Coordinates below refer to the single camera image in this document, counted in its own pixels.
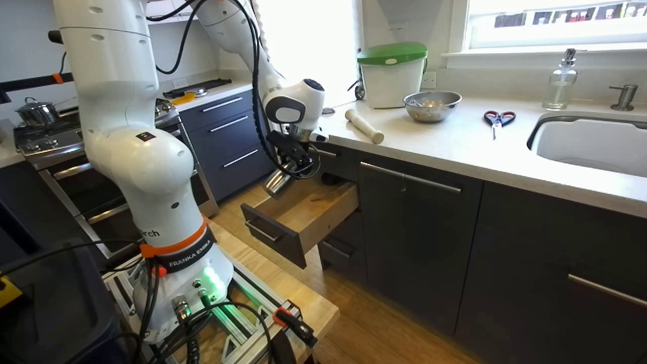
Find red and black clamp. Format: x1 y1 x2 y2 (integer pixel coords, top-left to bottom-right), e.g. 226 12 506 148
271 299 320 349

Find open wooden drawer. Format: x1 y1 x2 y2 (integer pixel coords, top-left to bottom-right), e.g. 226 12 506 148
240 168 360 271

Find wooden robot platform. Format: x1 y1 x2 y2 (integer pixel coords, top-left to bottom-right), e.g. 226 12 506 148
209 221 342 364

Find tall silver metal cup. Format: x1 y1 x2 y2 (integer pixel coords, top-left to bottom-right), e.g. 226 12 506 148
264 168 295 198

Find steel stovetop kettle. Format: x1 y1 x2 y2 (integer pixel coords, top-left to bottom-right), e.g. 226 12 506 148
17 95 60 129

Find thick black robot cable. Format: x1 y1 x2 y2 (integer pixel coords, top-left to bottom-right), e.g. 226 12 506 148
144 0 299 180

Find steel kitchen stove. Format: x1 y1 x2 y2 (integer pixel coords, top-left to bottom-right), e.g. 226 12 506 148
12 92 220 268

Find metal bowl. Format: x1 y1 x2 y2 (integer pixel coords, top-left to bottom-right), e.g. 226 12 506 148
402 88 465 125

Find wooden rolling pin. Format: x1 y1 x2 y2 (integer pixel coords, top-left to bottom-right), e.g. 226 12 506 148
344 107 387 146

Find clear soap dispenser bottle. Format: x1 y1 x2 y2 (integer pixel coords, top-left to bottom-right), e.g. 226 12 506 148
543 46 581 110

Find black equipment case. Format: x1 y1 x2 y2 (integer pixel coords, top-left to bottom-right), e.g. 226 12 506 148
0 160 129 364

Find metal pot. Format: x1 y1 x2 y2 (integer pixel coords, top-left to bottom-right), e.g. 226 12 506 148
151 95 179 125

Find metal tap handle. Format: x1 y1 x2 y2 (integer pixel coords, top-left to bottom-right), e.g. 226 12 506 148
606 82 642 112

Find white kitchen sink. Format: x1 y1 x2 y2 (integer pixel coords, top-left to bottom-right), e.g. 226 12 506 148
525 109 647 180

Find blue drawer cabinet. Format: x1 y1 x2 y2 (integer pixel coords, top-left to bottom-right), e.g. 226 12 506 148
179 87 279 202

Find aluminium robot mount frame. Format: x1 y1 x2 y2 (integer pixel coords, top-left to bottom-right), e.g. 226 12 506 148
107 261 285 364

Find white framed window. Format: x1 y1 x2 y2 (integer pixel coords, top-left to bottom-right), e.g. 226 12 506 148
463 0 647 52

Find dark counter cabinet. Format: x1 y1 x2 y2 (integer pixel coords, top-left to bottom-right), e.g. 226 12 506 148
294 134 647 364

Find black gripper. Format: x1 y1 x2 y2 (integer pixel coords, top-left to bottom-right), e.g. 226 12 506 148
271 131 324 188

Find purple handled scissors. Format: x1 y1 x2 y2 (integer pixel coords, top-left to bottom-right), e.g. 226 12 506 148
481 109 517 141

